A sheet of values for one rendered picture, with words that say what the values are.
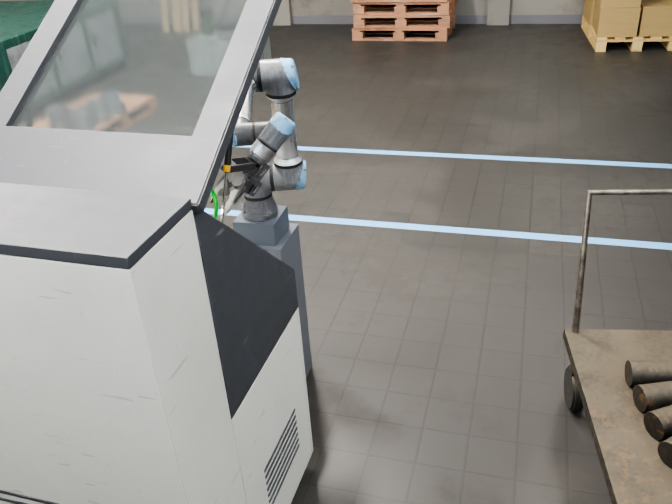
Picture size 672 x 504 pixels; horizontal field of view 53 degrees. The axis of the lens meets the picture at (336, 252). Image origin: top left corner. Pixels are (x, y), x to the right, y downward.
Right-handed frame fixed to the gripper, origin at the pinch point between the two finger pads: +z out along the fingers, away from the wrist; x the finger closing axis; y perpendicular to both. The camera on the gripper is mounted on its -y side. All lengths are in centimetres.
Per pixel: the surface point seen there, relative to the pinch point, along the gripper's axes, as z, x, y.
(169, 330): 19, -52, -39
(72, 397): 49, -41, -41
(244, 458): 55, -54, 19
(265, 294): 12.0, -27.6, 12.1
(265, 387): 38, -39, 26
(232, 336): 21.8, -41.2, -5.7
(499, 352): -5, -37, 178
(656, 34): -361, 214, 611
